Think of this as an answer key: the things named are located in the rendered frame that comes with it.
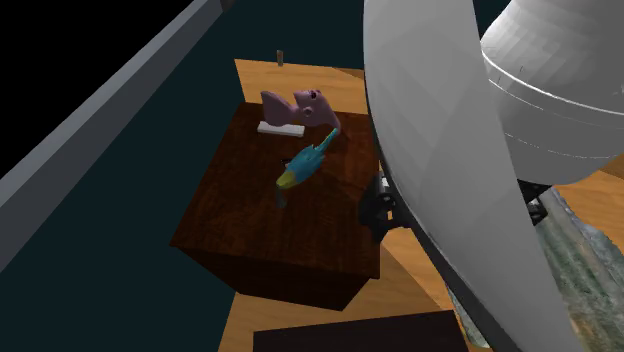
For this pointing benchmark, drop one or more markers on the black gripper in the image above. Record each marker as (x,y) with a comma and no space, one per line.
(378,212)

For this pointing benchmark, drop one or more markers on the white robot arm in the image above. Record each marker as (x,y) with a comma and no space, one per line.
(438,122)

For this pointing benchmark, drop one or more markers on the blue and yellow parrot figure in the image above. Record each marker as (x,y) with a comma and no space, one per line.
(303,166)

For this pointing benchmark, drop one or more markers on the dark brown block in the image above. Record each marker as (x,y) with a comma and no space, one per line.
(360,336)

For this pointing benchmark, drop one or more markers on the dark brown wooden cabinet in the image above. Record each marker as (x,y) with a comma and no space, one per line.
(253,229)

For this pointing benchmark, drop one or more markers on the pink figure on white base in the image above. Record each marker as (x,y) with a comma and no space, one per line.
(280,109)

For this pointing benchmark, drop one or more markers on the small olive cylinder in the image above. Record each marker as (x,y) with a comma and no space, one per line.
(280,58)

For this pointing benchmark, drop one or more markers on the green patterned robot stand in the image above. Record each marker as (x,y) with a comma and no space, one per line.
(577,273)

